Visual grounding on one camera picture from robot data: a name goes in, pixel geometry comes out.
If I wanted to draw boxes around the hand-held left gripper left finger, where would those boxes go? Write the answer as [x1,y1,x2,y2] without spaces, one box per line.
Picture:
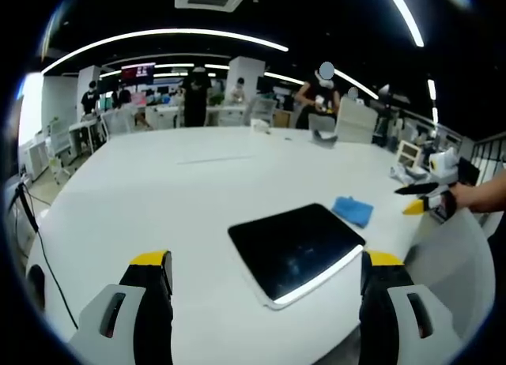
[69,250,175,365]

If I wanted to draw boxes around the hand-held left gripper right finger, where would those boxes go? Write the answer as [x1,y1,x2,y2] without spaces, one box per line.
[359,250,463,365]

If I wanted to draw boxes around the blue cleaning cloth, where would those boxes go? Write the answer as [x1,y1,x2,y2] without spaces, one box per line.
[331,196,375,228]

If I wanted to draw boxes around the black tablet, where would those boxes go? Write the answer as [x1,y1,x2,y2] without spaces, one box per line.
[228,202,366,310]

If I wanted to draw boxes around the person's right hand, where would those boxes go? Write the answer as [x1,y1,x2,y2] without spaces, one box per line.
[450,182,481,214]

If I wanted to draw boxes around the white crumpled packaging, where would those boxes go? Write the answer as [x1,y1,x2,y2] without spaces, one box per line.
[389,165,430,184]

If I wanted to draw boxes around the white partition board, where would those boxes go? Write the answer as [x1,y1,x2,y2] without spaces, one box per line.
[334,96,377,145]

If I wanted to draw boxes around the grey folded item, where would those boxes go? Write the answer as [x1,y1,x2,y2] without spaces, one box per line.
[310,130,340,150]

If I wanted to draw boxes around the white mesh office chair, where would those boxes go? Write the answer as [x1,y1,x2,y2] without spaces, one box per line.
[244,97,278,127]
[100,107,138,137]
[46,119,77,184]

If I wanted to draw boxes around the white side desk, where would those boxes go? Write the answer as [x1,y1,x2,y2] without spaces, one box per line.
[69,118,107,155]

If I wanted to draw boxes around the black cable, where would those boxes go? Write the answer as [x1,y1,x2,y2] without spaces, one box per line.
[15,182,80,330]

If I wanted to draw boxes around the wall screen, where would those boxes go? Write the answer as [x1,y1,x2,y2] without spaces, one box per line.
[120,62,157,81]

